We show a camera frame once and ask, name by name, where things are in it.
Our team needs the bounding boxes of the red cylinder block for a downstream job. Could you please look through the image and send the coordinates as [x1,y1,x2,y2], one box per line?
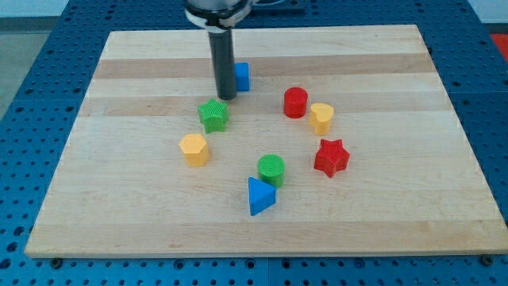
[283,87,308,118]

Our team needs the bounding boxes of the wooden board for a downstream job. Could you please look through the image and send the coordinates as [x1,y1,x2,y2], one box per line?
[25,25,507,258]

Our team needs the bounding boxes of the green star block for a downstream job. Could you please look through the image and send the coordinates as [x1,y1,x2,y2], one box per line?
[198,99,229,133]

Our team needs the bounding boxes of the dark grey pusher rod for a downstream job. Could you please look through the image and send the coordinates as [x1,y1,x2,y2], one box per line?
[209,30,237,100]

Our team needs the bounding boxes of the red star block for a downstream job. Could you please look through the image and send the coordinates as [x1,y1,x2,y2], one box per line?
[314,139,350,178]

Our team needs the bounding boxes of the yellow heart block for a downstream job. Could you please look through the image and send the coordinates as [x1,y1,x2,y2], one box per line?
[310,102,334,136]

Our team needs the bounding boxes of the yellow hexagon block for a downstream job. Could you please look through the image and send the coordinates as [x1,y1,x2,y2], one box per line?
[179,133,210,167]

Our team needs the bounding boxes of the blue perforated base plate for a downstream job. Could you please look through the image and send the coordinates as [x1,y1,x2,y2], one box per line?
[1,0,507,285]

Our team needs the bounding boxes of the blue triangle block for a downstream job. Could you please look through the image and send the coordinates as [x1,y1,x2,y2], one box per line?
[248,177,276,216]

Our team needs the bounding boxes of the blue cube block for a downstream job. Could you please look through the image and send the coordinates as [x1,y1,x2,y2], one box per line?
[234,62,250,91]

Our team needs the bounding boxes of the green cylinder block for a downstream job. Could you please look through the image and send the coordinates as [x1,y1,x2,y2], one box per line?
[257,153,285,188]

